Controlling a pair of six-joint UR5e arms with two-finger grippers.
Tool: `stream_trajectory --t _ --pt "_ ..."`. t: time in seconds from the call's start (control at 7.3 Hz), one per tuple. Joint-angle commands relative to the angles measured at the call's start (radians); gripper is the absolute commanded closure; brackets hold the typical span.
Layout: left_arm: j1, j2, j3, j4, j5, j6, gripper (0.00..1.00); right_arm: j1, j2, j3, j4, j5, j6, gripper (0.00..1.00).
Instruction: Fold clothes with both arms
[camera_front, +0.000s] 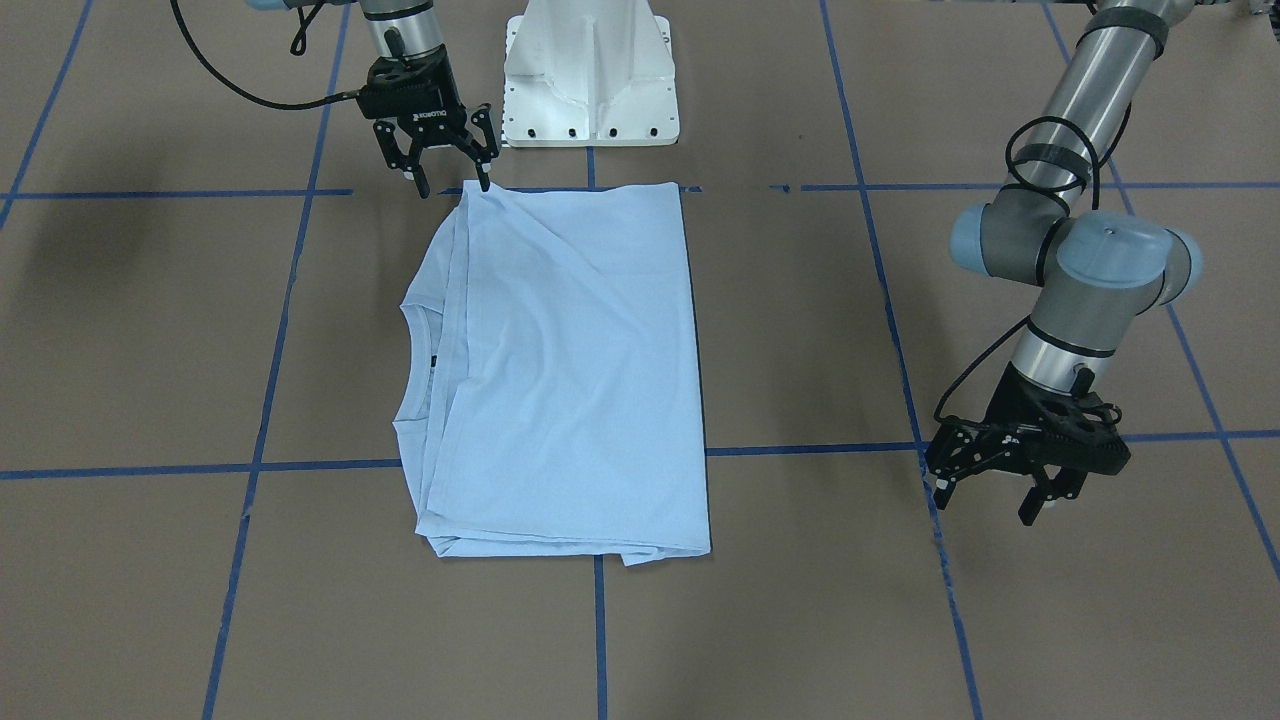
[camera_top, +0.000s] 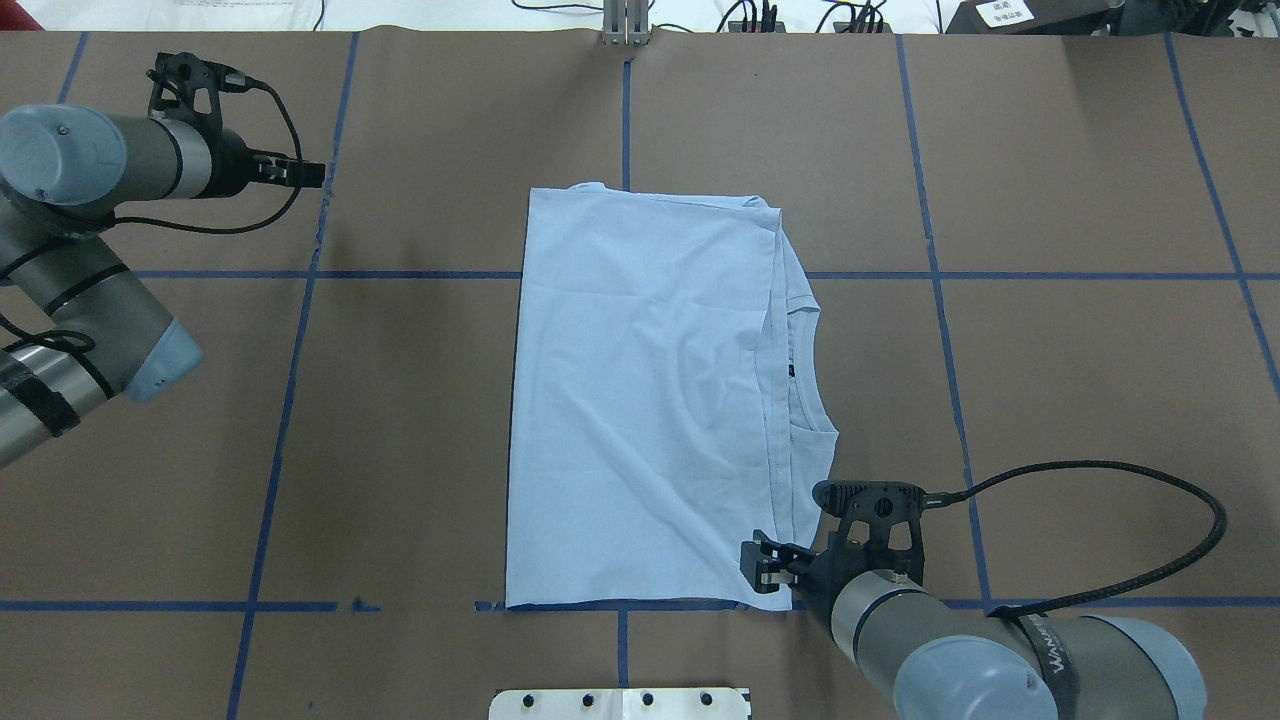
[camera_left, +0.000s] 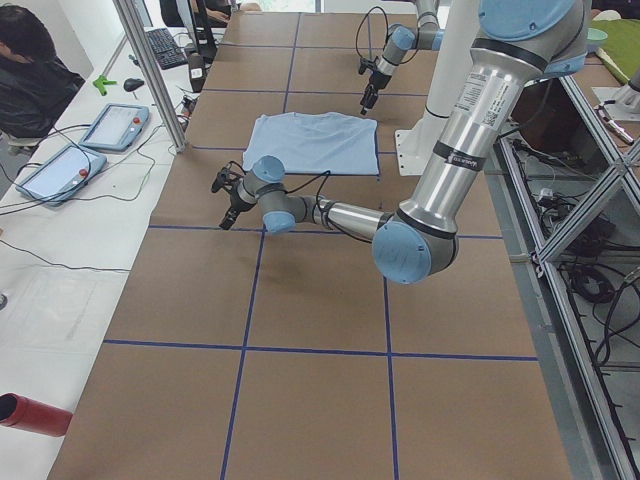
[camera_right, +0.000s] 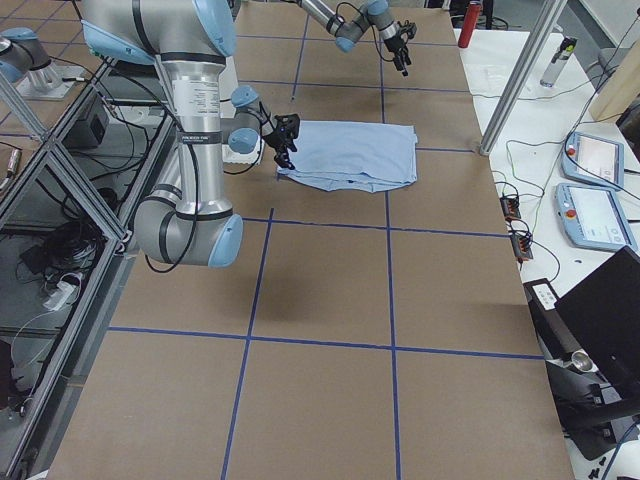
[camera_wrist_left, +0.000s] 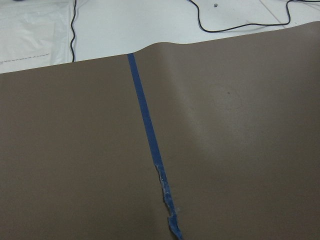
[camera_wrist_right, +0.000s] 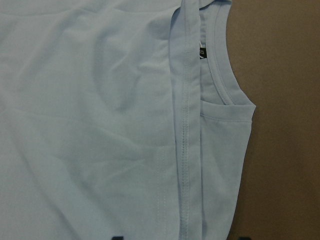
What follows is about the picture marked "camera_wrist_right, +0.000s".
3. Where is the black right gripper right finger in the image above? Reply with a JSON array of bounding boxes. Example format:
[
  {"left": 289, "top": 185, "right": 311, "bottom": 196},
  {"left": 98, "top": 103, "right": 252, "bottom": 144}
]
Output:
[{"left": 238, "top": 236, "right": 250, "bottom": 240}]

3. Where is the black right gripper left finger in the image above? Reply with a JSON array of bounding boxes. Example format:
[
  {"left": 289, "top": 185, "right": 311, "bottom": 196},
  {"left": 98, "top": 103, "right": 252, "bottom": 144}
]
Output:
[{"left": 111, "top": 236, "right": 123, "bottom": 240}]

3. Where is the light blue t-shirt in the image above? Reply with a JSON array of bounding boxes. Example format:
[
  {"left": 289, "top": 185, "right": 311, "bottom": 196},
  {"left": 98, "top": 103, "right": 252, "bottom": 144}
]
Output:
[{"left": 0, "top": 0, "right": 256, "bottom": 240}]

